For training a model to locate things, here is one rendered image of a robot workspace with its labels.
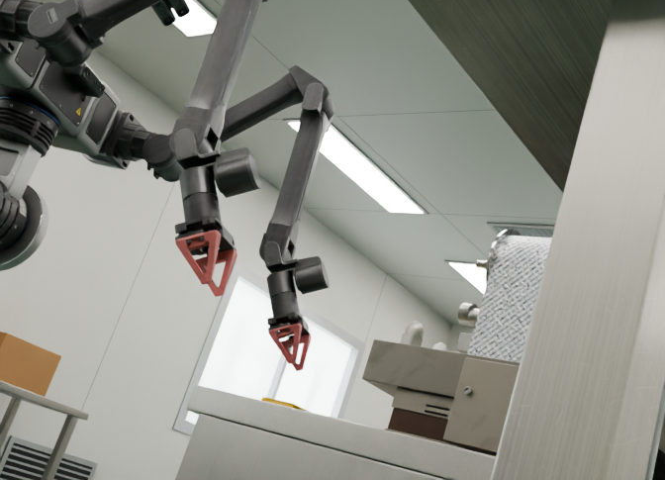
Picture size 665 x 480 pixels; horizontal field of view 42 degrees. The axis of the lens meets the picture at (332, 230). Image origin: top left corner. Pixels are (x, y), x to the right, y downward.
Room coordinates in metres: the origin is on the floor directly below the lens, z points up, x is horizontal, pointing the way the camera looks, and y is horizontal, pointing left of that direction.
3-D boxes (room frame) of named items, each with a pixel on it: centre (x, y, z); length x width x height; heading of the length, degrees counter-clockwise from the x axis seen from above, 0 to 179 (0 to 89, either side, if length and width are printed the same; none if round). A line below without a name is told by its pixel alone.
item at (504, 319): (1.29, -0.36, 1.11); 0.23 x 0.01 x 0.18; 48
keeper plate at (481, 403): (1.09, -0.26, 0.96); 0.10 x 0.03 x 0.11; 48
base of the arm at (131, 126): (1.98, 0.51, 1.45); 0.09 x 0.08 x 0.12; 161
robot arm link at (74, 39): (1.49, 0.60, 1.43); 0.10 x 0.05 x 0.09; 71
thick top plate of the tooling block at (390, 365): (1.17, -0.31, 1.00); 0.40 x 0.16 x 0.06; 48
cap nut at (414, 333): (1.24, -0.16, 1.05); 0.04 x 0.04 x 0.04
